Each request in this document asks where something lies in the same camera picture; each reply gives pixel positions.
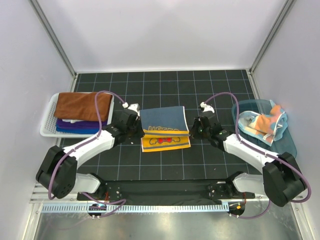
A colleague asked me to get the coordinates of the aluminium frame rail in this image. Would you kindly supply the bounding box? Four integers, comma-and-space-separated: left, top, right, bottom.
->
30, 183, 307, 202

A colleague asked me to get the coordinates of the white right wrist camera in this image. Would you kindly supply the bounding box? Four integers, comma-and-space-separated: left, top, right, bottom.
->
199, 101, 215, 116

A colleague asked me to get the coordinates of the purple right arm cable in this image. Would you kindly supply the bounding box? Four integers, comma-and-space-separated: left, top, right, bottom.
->
203, 92, 313, 220

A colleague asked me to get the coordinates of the blue folded towel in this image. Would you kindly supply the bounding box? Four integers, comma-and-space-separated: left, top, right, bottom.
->
56, 126, 99, 135

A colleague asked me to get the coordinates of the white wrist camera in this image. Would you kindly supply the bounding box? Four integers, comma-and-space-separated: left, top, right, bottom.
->
122, 102, 140, 116
199, 101, 215, 116

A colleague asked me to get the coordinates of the blue plastic basin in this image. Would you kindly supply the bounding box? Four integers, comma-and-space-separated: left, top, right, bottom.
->
231, 99, 297, 157

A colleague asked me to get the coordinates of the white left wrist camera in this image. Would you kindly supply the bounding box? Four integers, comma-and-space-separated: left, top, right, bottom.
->
122, 102, 140, 116

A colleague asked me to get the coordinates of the white folded towel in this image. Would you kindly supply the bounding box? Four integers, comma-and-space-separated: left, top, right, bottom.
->
62, 119, 82, 124

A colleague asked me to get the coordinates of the white slotted cable duct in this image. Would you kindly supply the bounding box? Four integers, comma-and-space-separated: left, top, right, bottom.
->
41, 202, 229, 214

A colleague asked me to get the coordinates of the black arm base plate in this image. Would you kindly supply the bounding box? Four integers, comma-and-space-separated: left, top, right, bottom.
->
90, 179, 255, 206

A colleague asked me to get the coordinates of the multicolour striped towel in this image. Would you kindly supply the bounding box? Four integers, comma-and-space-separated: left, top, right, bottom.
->
237, 100, 288, 147

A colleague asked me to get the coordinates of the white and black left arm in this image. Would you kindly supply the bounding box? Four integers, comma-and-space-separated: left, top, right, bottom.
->
35, 109, 143, 200

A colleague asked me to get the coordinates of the yellow and blue cat towel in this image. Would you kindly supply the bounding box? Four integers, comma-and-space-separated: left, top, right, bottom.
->
139, 106, 191, 153

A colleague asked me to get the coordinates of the white plastic basket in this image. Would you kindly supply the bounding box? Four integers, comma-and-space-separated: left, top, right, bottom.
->
39, 92, 116, 138

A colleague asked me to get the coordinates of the brown towel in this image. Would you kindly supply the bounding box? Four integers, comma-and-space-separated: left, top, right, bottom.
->
54, 92, 113, 122

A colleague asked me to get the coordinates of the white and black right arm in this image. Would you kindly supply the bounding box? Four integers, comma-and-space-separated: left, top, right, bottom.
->
190, 115, 308, 207

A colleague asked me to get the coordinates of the purple folded towel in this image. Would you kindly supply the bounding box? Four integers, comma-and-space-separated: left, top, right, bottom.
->
56, 119, 100, 130

